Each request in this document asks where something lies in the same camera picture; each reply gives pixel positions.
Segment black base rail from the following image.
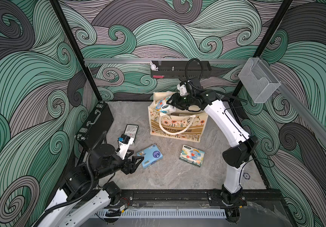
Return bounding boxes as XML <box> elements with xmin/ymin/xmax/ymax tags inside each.
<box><xmin>117</xmin><ymin>189</ymin><xmax>232</xmax><ymax>209</ymax></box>

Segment aluminium wall rail right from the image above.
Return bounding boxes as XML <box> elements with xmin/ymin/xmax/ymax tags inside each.
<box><xmin>264</xmin><ymin>58</ymin><xmax>326</xmax><ymax>146</ymax></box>

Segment white rabbit figurine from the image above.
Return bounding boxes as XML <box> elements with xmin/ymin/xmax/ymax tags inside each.
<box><xmin>150</xmin><ymin>61</ymin><xmax>159</xmax><ymax>71</ymax></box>

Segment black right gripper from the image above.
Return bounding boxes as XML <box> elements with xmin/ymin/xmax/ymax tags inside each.
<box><xmin>166</xmin><ymin>93</ymin><xmax>195</xmax><ymax>110</ymax></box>

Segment clear acrylic wall box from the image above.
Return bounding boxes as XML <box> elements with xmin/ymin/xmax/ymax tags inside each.
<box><xmin>239</xmin><ymin>57</ymin><xmax>281</xmax><ymax>104</ymax></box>

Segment black corner frame post right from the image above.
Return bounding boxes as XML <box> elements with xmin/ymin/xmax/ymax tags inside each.
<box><xmin>229</xmin><ymin>1</ymin><xmax>292</xmax><ymax>107</ymax></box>

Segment black wall shelf tray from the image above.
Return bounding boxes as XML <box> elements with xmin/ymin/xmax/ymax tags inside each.
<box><xmin>151</xmin><ymin>60</ymin><xmax>212</xmax><ymax>80</ymax></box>

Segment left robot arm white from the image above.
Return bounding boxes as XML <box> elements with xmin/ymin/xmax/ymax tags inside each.
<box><xmin>34</xmin><ymin>143</ymin><xmax>145</xmax><ymax>227</ymax></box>

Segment elephant print tissue pack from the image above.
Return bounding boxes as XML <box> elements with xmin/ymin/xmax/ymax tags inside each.
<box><xmin>179</xmin><ymin>145</ymin><xmax>205</xmax><ymax>167</ymax></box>

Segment green tissue pack upper left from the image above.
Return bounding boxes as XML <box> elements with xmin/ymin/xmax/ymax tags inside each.
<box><xmin>124</xmin><ymin>124</ymin><xmax>139</xmax><ymax>144</ymax></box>

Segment aluminium wall rail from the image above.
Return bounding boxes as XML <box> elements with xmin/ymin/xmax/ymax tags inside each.
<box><xmin>84</xmin><ymin>58</ymin><xmax>248</xmax><ymax>64</ymax></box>
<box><xmin>264</xmin><ymin>58</ymin><xmax>326</xmax><ymax>146</ymax></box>

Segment black briefcase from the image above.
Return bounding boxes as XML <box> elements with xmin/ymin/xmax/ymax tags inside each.
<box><xmin>75</xmin><ymin>101</ymin><xmax>114</xmax><ymax>151</ymax></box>

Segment black corner frame post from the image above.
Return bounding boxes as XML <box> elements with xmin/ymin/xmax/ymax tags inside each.
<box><xmin>229</xmin><ymin>1</ymin><xmax>292</xmax><ymax>107</ymax></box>
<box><xmin>49</xmin><ymin>0</ymin><xmax>102</xmax><ymax>101</ymax></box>

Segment floral canvas tote bag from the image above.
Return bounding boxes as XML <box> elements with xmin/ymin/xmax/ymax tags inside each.
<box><xmin>148</xmin><ymin>91</ymin><xmax>208</xmax><ymax>142</ymax></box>

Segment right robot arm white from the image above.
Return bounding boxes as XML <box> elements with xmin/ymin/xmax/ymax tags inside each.
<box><xmin>167</xmin><ymin>90</ymin><xmax>258</xmax><ymax>206</ymax></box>

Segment black corner frame post left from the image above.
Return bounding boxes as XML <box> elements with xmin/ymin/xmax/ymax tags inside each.
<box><xmin>49</xmin><ymin>0</ymin><xmax>102</xmax><ymax>101</ymax></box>

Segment aluminium wall rail back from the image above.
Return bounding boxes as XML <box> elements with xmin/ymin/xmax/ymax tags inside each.
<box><xmin>84</xmin><ymin>58</ymin><xmax>248</xmax><ymax>64</ymax></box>

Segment white slotted cable duct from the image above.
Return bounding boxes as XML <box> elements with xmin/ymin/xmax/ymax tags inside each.
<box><xmin>94</xmin><ymin>208</ymin><xmax>227</xmax><ymax>219</ymax></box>

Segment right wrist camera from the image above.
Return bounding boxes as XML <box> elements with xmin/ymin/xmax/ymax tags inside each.
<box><xmin>177</xmin><ymin>80</ymin><xmax>194</xmax><ymax>97</ymax></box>

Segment blue dog tissue pack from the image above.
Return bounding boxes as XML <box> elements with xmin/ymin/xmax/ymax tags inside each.
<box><xmin>137</xmin><ymin>144</ymin><xmax>163</xmax><ymax>169</ymax></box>

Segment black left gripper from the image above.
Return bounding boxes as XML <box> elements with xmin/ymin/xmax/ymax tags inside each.
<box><xmin>96</xmin><ymin>148</ymin><xmax>143</xmax><ymax>179</ymax></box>

